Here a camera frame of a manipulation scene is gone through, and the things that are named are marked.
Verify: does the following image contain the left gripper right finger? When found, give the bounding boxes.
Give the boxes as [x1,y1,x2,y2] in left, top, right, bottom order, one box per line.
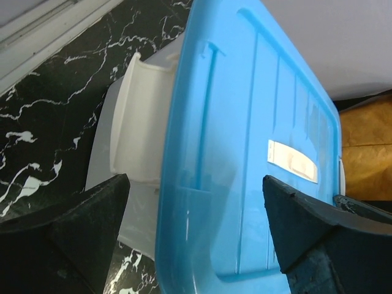
[263,176,391,293]

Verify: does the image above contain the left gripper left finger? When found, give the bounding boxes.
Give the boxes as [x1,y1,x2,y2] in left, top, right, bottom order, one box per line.
[1,174,130,293]

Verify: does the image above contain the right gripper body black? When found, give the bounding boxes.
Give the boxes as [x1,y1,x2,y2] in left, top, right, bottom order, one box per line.
[332,195,391,227]

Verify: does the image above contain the white plastic tub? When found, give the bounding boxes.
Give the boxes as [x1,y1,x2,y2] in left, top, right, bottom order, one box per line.
[85,34,185,258]

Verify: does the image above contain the light blue tub lid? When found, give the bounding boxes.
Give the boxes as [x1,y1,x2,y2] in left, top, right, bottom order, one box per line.
[155,1,342,293]

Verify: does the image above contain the brown paper bag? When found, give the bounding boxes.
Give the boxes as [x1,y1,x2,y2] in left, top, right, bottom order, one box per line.
[340,95,391,200]

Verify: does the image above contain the aluminium rail frame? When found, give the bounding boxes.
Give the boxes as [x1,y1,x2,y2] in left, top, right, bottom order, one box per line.
[1,1,121,94]

